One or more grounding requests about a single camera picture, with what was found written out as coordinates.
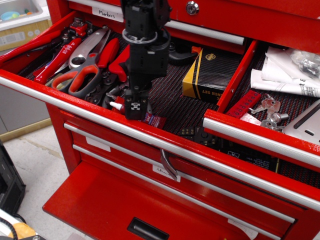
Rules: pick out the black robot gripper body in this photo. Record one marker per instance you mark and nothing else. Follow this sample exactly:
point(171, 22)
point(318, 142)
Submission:
point(148, 58)

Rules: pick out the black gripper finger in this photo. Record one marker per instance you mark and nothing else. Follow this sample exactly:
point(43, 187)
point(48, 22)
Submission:
point(135, 105)

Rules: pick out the red threadlocker glue tube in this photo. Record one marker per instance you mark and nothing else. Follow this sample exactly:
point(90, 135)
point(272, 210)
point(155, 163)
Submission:
point(150, 119)

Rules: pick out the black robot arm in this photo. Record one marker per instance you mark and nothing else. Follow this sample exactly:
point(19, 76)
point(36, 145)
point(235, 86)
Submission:
point(143, 17)

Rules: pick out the large open red drawer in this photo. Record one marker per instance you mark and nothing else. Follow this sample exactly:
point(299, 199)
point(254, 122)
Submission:
point(234, 180)

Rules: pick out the silver drawer lock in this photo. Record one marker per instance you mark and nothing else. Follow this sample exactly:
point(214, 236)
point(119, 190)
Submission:
point(192, 8)

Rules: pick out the small open red drawer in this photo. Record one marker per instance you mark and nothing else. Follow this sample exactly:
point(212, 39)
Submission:
point(262, 115)

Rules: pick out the small red plastic block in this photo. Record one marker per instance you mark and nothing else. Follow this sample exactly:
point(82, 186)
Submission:
point(120, 100)

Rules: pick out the black pistol grip tool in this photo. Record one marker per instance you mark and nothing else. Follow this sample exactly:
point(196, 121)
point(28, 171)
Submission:
point(178, 59)

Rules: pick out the white markers label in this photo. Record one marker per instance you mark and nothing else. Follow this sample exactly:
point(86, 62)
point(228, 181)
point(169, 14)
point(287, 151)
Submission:
point(108, 14)

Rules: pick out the black yellow wrench set box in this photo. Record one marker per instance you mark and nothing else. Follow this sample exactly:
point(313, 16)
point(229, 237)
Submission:
point(210, 74)

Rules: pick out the black die set case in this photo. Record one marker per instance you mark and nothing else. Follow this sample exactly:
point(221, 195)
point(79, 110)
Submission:
point(198, 135)

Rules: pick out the white adhesives label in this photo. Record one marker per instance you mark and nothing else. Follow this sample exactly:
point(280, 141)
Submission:
point(162, 171)

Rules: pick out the silver curved metal hook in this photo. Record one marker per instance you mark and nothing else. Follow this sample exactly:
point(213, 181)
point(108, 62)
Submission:
point(165, 161)

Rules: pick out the red drill bit holder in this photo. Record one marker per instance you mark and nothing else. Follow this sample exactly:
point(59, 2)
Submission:
point(244, 104)

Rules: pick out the red metal tool chest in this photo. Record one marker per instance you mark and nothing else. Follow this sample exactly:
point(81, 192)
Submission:
point(96, 205)

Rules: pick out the silver keys bunch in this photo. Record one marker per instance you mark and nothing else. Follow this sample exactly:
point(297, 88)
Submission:
point(273, 117)

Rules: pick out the white folded paper sheets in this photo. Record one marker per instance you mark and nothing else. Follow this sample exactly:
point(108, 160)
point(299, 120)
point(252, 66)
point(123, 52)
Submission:
point(280, 74)

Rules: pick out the cardboard box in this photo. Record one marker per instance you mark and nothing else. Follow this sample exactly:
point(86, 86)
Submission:
point(20, 35)

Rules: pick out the clear plastic storage bin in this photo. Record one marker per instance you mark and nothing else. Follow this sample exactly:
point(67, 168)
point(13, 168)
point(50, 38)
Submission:
point(20, 11)

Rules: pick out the black equipment case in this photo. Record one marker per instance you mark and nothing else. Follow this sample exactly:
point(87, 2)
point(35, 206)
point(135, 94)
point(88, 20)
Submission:
point(12, 188)

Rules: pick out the clear bag of hardware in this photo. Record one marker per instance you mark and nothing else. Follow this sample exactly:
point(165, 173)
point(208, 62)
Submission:
point(308, 62)

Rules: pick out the silver metal plate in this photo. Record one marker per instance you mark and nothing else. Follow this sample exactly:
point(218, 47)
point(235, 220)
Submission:
point(306, 126)

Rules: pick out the grey handled small pliers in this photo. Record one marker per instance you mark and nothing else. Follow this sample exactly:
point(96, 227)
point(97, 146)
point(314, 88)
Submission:
point(120, 90)

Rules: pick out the red handled crimping pliers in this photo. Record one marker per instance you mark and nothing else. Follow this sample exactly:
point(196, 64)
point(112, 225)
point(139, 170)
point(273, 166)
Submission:
point(113, 71)

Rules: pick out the grey orange handled scissors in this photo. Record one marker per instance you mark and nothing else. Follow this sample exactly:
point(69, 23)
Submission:
point(78, 82)

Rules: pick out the red wire stripper tool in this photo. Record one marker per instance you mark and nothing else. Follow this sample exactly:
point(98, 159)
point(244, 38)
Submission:
point(72, 39)

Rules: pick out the red long handled cutter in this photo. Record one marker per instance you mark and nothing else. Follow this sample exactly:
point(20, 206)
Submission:
point(40, 42)

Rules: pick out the black recessed drawer handle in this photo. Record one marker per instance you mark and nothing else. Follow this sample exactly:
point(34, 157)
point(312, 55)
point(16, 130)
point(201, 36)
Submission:
point(146, 231)

